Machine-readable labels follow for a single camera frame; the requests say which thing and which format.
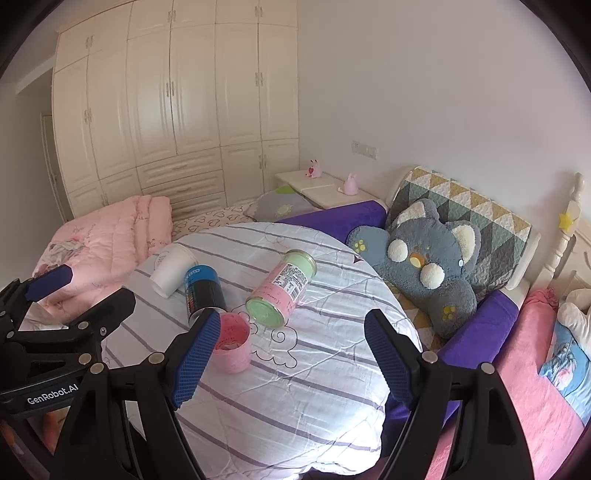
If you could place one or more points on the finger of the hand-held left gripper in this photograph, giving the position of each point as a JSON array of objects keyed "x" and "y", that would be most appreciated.
[
  {"x": 48, "y": 281},
  {"x": 108, "y": 309}
]

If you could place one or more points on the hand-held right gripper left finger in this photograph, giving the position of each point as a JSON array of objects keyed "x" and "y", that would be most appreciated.
[{"x": 194, "y": 360}]

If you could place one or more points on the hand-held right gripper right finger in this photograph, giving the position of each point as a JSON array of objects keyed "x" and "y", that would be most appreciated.
[{"x": 390, "y": 364}]

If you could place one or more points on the white cup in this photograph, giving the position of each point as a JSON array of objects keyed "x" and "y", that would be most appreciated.
[{"x": 171, "y": 272}]

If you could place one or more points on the pink speckled cup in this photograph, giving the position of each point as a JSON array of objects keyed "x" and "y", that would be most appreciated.
[{"x": 233, "y": 353}]

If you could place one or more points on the grey white printed cloth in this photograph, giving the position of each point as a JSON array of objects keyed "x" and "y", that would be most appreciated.
[{"x": 64, "y": 256}]

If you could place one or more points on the blue and black can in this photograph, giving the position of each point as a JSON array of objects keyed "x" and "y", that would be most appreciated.
[{"x": 203, "y": 288}]

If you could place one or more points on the pink blanket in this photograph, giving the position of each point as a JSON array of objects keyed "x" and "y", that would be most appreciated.
[{"x": 115, "y": 230}]

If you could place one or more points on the white striped quilt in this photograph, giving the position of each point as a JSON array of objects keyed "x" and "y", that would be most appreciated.
[{"x": 300, "y": 392}]

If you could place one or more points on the purple bed bumper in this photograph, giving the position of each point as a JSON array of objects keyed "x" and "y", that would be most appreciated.
[
  {"x": 489, "y": 323},
  {"x": 337, "y": 219}
]

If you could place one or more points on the pink and green can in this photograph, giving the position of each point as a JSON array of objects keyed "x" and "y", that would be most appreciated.
[{"x": 281, "y": 290}]

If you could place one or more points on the grey koala plush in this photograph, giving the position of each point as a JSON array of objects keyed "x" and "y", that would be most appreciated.
[{"x": 434, "y": 258}]

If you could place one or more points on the heart print bed sheet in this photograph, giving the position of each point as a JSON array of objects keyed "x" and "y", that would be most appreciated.
[{"x": 207, "y": 219}]

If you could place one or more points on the pink bed sheet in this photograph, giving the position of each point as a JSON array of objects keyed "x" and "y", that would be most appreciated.
[{"x": 521, "y": 392}]

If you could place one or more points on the blue printed pillow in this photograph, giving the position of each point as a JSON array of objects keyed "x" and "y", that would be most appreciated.
[{"x": 565, "y": 364}]

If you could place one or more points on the grey flower cushion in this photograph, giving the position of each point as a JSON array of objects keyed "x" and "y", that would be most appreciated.
[{"x": 277, "y": 205}]

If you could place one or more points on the pink rabbit toy figure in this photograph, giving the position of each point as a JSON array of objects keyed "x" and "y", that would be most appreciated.
[{"x": 349, "y": 185}]

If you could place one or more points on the white nightstand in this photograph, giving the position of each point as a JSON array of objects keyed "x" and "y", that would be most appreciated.
[{"x": 314, "y": 188}]

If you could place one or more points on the white plush toy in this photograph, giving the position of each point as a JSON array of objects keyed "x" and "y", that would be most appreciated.
[{"x": 577, "y": 318}]

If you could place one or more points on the white bed headboard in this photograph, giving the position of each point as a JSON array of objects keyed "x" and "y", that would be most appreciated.
[{"x": 563, "y": 249}]

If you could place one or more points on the pink heart toy figure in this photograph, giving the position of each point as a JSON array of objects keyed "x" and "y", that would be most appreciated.
[{"x": 314, "y": 170}]

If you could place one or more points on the yellow star sticker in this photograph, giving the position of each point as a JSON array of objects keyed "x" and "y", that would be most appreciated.
[{"x": 569, "y": 220}]

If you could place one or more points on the cream wardrobe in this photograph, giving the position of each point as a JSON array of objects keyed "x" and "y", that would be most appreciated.
[{"x": 184, "y": 92}]

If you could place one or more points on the white wall socket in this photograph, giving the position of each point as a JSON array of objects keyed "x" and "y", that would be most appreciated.
[{"x": 364, "y": 147}]

